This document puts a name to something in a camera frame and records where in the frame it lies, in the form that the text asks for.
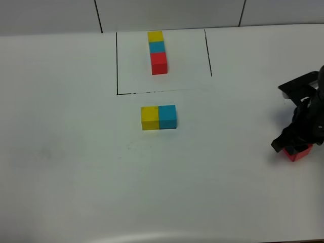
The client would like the yellow template block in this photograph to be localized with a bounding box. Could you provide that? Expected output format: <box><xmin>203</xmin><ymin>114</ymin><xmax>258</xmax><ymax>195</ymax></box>
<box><xmin>147</xmin><ymin>31</ymin><xmax>164</xmax><ymax>43</ymax></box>

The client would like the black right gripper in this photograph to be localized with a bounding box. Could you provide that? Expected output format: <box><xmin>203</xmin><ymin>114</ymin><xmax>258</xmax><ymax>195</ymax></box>
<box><xmin>271</xmin><ymin>67</ymin><xmax>323</xmax><ymax>154</ymax></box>

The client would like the blue template block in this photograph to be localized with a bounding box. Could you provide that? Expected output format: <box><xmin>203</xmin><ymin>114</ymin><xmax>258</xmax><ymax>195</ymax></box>
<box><xmin>149</xmin><ymin>41</ymin><xmax>166</xmax><ymax>53</ymax></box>

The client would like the red template block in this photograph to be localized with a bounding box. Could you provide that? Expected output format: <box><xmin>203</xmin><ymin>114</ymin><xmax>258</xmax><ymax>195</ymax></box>
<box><xmin>150</xmin><ymin>52</ymin><xmax>168</xmax><ymax>75</ymax></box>

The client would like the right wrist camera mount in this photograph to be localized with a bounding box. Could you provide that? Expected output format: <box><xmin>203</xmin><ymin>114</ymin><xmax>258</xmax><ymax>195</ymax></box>
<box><xmin>278</xmin><ymin>71</ymin><xmax>319</xmax><ymax>107</ymax></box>

